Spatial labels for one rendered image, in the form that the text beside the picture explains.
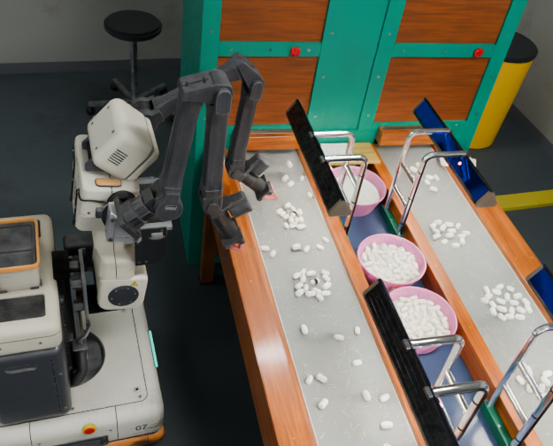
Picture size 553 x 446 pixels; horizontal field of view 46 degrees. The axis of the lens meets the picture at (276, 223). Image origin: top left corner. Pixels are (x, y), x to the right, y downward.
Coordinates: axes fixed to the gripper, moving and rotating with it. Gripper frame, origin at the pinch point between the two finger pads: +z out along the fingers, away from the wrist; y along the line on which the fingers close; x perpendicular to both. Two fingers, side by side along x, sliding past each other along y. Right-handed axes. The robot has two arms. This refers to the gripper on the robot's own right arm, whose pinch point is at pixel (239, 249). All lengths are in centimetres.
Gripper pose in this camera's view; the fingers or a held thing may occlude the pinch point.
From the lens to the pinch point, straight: 210.6
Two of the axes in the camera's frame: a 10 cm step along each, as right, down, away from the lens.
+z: 3.1, 6.1, 7.3
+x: -9.0, 4.3, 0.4
